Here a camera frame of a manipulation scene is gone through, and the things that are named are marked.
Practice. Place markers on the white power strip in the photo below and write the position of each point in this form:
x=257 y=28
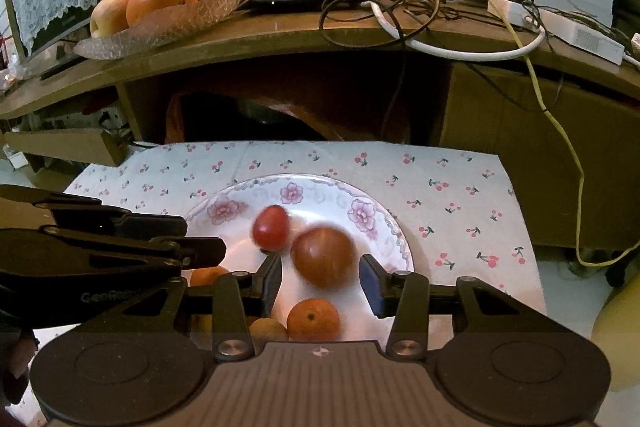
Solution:
x=585 y=36

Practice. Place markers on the yellow trash bin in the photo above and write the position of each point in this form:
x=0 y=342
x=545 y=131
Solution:
x=620 y=332

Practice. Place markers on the wooden television cabinet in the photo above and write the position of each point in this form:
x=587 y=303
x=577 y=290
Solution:
x=500 y=117

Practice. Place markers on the glass fruit bowl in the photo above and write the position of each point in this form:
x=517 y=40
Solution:
x=150 y=34

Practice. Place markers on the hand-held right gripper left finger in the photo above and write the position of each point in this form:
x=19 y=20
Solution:
x=272 y=279

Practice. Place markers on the large dark red tomato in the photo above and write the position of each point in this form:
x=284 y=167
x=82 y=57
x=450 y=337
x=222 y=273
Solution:
x=323 y=257

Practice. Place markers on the small orange tangerine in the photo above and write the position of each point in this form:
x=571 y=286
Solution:
x=207 y=277
x=313 y=319

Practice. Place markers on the white floral plate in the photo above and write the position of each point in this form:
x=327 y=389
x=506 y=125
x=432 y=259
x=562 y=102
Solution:
x=235 y=232

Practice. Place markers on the small red cherry tomato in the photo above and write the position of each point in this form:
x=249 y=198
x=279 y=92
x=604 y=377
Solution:
x=271 y=227

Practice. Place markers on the yellow apple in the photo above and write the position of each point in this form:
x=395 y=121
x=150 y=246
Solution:
x=110 y=14

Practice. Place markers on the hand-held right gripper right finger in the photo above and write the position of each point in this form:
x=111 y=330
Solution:
x=372 y=288

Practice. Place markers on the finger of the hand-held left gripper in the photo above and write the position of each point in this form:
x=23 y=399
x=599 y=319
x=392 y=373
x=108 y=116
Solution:
x=150 y=253
x=125 y=222

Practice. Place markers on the cherry print tablecloth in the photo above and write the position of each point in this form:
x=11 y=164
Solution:
x=450 y=187

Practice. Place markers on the small brown round fruit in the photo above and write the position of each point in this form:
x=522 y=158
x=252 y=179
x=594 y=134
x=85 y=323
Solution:
x=267 y=331

